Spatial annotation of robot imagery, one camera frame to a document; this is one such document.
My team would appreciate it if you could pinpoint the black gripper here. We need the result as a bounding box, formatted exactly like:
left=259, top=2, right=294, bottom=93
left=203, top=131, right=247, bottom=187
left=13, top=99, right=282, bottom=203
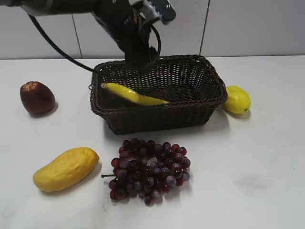
left=92, top=0, right=157, bottom=72

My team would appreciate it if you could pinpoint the yellow banana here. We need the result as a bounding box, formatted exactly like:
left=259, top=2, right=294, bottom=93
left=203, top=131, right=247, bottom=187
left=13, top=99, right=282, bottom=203
left=101, top=83, right=169, bottom=106

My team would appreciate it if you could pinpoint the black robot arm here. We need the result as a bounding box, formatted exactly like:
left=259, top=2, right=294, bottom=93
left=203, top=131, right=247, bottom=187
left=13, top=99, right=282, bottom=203
left=0, top=0, right=161, bottom=73

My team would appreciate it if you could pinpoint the black wicker basket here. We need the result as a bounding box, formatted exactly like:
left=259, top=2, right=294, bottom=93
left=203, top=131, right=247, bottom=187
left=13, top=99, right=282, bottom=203
left=90, top=55, right=228, bottom=135

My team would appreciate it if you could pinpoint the dark red apple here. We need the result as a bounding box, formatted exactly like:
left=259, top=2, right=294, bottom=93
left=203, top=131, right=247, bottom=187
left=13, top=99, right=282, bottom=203
left=20, top=81, right=56, bottom=115

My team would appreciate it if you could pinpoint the yellow lemon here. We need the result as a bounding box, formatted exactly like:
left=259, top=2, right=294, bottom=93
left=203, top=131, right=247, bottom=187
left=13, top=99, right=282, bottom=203
left=224, top=85, right=251, bottom=114

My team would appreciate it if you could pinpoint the red grape bunch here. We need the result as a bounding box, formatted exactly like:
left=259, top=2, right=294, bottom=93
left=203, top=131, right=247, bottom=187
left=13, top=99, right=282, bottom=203
left=101, top=138, right=191, bottom=206

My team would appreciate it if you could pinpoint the yellow mango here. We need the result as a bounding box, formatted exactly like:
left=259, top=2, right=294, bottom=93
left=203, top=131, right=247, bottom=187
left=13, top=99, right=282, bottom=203
left=32, top=147, right=100, bottom=192

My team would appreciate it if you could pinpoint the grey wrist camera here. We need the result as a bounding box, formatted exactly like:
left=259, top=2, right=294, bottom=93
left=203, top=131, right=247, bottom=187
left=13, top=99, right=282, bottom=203
left=131, top=0, right=176, bottom=25

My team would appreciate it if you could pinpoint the black cable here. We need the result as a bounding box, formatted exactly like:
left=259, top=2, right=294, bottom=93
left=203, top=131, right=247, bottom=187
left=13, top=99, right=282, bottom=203
left=26, top=13, right=95, bottom=73

